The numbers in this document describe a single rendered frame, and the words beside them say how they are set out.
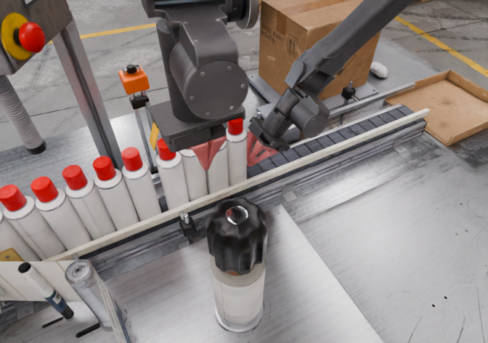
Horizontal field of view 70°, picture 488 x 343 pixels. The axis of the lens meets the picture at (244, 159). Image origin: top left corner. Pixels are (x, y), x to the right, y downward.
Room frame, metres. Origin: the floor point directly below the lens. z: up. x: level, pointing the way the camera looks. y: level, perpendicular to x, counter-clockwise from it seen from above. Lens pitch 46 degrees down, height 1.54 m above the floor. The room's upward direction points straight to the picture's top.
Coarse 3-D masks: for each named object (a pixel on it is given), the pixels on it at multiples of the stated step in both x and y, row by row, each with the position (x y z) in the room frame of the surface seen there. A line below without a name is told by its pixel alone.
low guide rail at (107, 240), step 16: (416, 112) 0.81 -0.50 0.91; (384, 128) 0.73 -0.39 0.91; (336, 144) 0.67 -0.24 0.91; (352, 144) 0.68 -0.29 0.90; (304, 160) 0.61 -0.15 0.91; (256, 176) 0.56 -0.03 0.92; (272, 176) 0.57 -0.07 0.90; (224, 192) 0.51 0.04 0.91; (176, 208) 0.46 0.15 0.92; (192, 208) 0.47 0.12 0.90; (144, 224) 0.42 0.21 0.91; (96, 240) 0.38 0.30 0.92; (112, 240) 0.39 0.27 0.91; (64, 256) 0.34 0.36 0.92; (80, 256) 0.35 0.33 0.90
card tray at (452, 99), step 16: (432, 80) 1.07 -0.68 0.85; (448, 80) 1.10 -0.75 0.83; (464, 80) 1.05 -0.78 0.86; (400, 96) 1.00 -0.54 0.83; (416, 96) 1.00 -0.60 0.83; (432, 96) 1.00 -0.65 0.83; (448, 96) 1.00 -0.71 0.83; (464, 96) 1.00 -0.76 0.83; (480, 96) 0.99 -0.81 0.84; (432, 112) 0.91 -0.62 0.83; (448, 112) 0.91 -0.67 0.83; (464, 112) 0.91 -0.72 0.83; (480, 112) 0.91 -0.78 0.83; (432, 128) 0.83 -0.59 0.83; (448, 128) 0.83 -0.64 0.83; (464, 128) 0.83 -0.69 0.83; (480, 128) 0.81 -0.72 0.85; (448, 144) 0.75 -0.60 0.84
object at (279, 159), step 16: (384, 112) 0.85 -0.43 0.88; (400, 112) 0.85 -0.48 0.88; (352, 128) 0.77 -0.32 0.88; (368, 128) 0.77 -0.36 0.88; (400, 128) 0.77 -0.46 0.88; (304, 144) 0.71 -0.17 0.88; (320, 144) 0.71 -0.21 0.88; (272, 160) 0.64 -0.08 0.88; (288, 160) 0.64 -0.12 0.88; (320, 160) 0.64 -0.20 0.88; (240, 192) 0.53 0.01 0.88; (160, 208) 0.49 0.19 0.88; (208, 208) 0.49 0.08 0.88; (160, 224) 0.44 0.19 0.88; (128, 240) 0.40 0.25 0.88
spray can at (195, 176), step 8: (184, 152) 0.51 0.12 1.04; (192, 152) 0.51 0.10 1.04; (184, 160) 0.50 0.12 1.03; (192, 160) 0.50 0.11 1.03; (184, 168) 0.50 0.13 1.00; (192, 168) 0.50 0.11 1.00; (200, 168) 0.51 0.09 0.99; (192, 176) 0.50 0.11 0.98; (200, 176) 0.51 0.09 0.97; (192, 184) 0.50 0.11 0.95; (200, 184) 0.50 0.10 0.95; (192, 192) 0.50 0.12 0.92; (200, 192) 0.50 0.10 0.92; (192, 200) 0.50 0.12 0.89
